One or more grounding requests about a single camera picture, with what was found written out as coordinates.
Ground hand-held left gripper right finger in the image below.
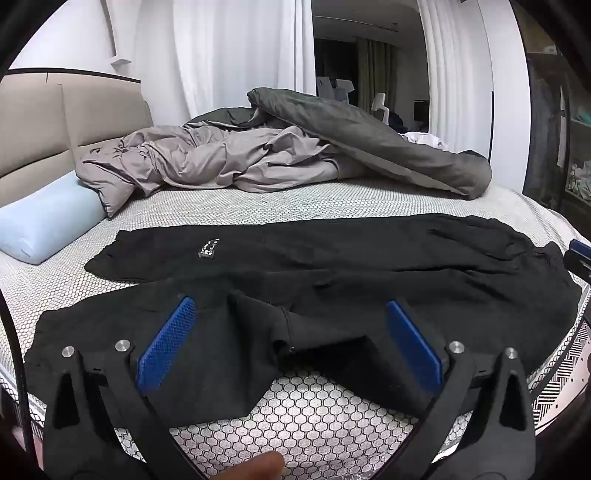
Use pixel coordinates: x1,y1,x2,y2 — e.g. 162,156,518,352
385,298,539,480

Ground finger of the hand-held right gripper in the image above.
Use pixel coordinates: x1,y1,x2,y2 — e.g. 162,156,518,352
564,239,591,283

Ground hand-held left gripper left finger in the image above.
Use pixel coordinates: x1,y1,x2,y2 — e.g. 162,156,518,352
41,295,199,480

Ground black pants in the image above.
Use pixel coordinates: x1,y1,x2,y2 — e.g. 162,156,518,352
25,212,583,416

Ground person's left hand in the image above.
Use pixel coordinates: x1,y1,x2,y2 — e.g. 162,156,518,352
225,451,286,480

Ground black white patterned rug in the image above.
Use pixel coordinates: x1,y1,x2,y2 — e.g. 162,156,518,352
531,318,591,435

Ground dark wardrobe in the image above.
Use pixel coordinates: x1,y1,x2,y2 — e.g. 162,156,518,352
522,0,591,213

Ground honeycomb patterned mattress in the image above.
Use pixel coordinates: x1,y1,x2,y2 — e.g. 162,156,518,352
0,175,591,480

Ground light blue pillow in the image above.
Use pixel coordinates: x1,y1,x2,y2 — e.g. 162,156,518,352
0,172,108,266

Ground light grey blanket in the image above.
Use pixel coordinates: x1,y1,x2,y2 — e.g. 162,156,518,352
75,124,345,217

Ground white crumpled cloth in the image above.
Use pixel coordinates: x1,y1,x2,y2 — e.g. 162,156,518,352
401,130,448,151

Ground white curtain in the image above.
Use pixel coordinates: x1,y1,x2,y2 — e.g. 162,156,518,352
418,0,490,158
173,0,315,121

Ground beige padded headboard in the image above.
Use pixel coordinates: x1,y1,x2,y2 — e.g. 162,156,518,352
0,68,154,208

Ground white chair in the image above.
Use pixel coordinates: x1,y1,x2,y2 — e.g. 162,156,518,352
370,92,389,123

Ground hanging clothes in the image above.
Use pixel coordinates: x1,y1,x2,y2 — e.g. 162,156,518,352
316,76,354,103

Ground olive curtain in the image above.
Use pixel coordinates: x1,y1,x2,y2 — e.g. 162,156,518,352
355,38,399,112

